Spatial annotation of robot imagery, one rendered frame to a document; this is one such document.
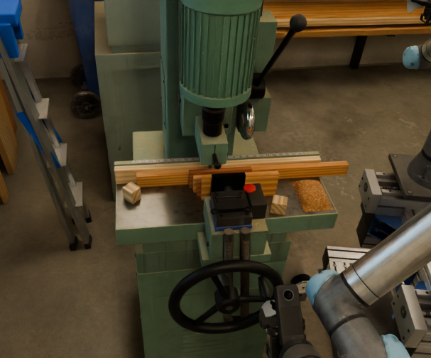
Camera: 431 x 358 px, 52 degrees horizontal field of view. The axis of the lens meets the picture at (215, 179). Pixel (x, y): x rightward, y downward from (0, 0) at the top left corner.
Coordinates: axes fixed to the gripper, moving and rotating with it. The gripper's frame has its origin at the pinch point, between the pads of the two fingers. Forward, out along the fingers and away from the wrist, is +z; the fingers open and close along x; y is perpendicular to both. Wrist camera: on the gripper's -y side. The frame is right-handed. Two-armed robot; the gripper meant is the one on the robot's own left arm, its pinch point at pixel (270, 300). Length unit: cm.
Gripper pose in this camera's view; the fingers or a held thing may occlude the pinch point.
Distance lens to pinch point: 105.3
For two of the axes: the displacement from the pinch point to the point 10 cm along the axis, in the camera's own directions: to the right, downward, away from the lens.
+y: 0.4, 9.8, 1.9
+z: -1.5, -1.8, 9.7
